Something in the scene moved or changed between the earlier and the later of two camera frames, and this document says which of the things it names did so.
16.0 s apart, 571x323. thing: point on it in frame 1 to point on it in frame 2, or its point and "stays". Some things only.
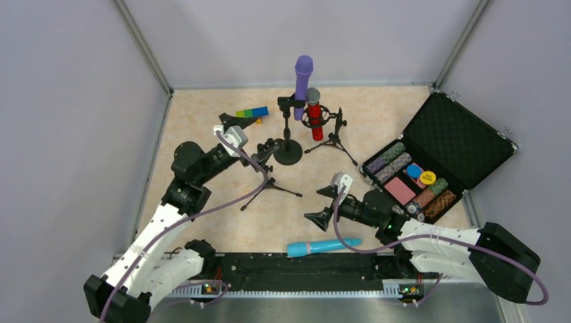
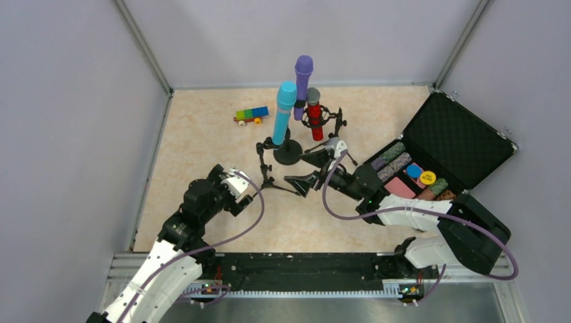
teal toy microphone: (298, 249) to (286, 98)
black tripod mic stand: (270, 183) stays
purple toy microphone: (304, 68) stays
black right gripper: (334, 204) to (324, 169)
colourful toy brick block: (258, 112) stays
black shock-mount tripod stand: (334, 138) stays
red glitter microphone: (313, 96) stays
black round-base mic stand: (289, 151) stays
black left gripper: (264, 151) to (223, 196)
